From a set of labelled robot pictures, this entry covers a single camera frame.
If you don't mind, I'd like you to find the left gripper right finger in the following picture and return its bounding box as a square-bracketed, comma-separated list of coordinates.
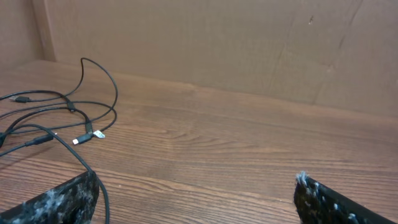
[294, 171, 395, 224]

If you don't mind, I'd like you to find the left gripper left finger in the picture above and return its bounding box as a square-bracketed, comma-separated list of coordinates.
[1, 171, 100, 224]

